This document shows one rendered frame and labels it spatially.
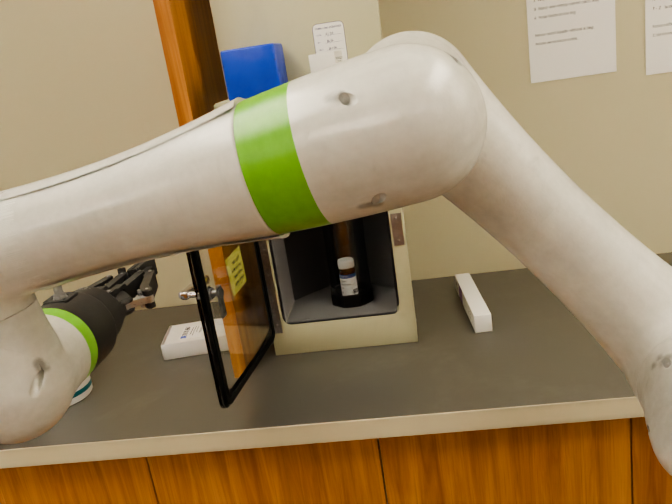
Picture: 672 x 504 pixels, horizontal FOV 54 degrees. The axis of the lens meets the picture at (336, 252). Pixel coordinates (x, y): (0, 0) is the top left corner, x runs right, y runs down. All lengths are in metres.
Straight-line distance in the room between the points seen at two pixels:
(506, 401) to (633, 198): 0.86
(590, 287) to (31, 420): 0.55
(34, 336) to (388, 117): 0.39
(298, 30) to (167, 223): 0.86
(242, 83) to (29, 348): 0.73
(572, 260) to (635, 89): 1.20
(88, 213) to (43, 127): 1.46
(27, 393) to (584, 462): 0.98
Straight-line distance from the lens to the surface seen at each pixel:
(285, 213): 0.50
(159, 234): 0.54
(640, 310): 0.73
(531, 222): 0.68
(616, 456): 1.34
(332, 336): 1.47
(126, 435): 1.35
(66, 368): 0.69
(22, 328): 0.67
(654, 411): 0.69
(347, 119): 0.47
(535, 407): 1.22
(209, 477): 1.36
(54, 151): 2.01
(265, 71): 1.24
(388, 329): 1.45
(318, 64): 1.25
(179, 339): 1.61
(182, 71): 1.30
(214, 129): 0.51
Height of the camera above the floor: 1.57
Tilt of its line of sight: 17 degrees down
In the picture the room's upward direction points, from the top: 9 degrees counter-clockwise
